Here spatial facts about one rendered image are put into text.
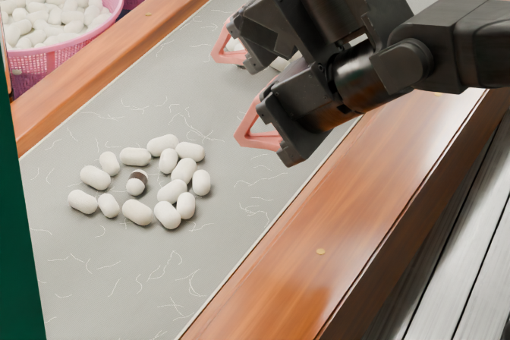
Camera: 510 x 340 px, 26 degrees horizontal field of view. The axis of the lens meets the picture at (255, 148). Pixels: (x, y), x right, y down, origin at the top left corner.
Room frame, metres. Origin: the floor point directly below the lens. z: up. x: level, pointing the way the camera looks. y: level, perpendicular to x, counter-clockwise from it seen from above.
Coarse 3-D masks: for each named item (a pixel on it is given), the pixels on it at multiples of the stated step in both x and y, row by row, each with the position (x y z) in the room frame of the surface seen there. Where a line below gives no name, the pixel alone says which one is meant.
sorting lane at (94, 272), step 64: (192, 64) 1.18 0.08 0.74; (64, 128) 1.04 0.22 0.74; (128, 128) 1.04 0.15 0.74; (192, 128) 1.04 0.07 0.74; (256, 128) 1.04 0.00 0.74; (64, 192) 0.92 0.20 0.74; (192, 192) 0.92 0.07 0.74; (256, 192) 0.92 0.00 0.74; (64, 256) 0.82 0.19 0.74; (128, 256) 0.82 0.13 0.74; (192, 256) 0.82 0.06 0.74; (64, 320) 0.73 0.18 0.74; (128, 320) 0.73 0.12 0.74; (192, 320) 0.73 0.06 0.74
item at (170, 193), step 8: (168, 184) 0.91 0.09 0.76; (176, 184) 0.91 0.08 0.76; (184, 184) 0.92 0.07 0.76; (160, 192) 0.90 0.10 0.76; (168, 192) 0.90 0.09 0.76; (176, 192) 0.90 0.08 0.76; (184, 192) 0.91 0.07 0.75; (160, 200) 0.90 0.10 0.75; (168, 200) 0.90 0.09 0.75; (176, 200) 0.90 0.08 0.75
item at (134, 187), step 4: (132, 172) 0.94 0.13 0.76; (144, 172) 0.94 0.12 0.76; (128, 180) 0.92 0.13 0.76; (132, 180) 0.92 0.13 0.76; (136, 180) 0.92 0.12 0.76; (128, 184) 0.92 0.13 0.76; (132, 184) 0.92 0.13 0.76; (136, 184) 0.92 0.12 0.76; (140, 184) 0.92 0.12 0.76; (128, 188) 0.91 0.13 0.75; (132, 188) 0.91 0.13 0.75; (136, 188) 0.91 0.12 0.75; (140, 188) 0.92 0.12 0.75; (128, 192) 0.91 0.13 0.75; (132, 192) 0.91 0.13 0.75; (136, 192) 0.91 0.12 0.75; (140, 192) 0.91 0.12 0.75
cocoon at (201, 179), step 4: (196, 172) 0.94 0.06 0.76; (200, 172) 0.93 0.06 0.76; (204, 172) 0.94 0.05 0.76; (196, 176) 0.93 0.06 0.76; (200, 176) 0.93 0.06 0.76; (204, 176) 0.93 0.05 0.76; (208, 176) 0.93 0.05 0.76; (196, 180) 0.92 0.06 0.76; (200, 180) 0.92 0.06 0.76; (204, 180) 0.92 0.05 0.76; (208, 180) 0.93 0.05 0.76; (196, 184) 0.92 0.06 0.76; (200, 184) 0.92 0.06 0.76; (204, 184) 0.92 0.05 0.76; (208, 184) 0.92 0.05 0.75; (196, 188) 0.91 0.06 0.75; (200, 188) 0.91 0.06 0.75; (204, 188) 0.91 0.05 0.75; (208, 188) 0.92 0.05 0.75; (196, 192) 0.91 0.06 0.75; (200, 192) 0.91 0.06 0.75; (204, 192) 0.91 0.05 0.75; (208, 192) 0.92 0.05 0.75
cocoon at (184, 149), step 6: (180, 144) 0.99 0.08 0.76; (186, 144) 0.98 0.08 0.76; (192, 144) 0.98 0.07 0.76; (180, 150) 0.98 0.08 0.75; (186, 150) 0.98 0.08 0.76; (192, 150) 0.98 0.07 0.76; (198, 150) 0.98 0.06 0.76; (204, 150) 0.98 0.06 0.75; (180, 156) 0.98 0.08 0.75; (186, 156) 0.98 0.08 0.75; (192, 156) 0.97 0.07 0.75; (198, 156) 0.97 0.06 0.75
